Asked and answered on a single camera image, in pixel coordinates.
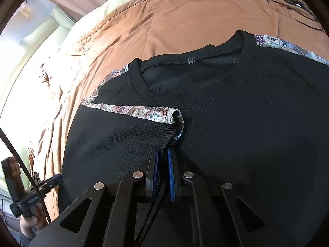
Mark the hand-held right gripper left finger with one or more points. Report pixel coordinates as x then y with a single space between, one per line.
155 171

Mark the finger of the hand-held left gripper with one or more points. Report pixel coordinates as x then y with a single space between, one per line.
52 180

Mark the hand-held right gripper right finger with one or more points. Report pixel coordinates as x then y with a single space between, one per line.
170 175

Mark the black knit sweater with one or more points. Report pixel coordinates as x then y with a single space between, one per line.
231 121

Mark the person's left hand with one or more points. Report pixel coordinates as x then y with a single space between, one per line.
29 225

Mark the brown blanket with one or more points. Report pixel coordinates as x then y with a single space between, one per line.
167 18

